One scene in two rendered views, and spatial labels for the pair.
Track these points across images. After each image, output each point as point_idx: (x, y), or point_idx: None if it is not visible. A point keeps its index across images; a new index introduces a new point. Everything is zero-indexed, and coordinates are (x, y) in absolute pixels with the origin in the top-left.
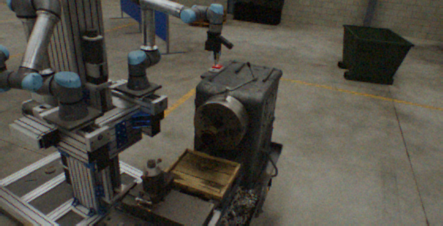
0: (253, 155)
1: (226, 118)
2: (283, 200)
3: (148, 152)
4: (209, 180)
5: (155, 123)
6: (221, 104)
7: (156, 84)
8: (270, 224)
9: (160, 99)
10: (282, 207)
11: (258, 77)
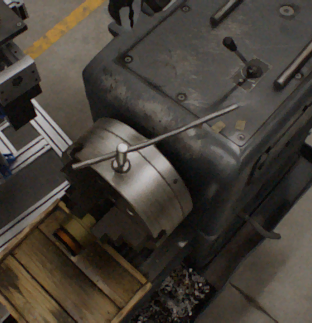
0: (207, 240)
1: (121, 205)
2: (306, 227)
3: (91, 55)
4: (69, 311)
5: (17, 108)
6: (104, 178)
7: (15, 18)
8: (256, 274)
9: (11, 74)
10: (295, 242)
11: (274, 53)
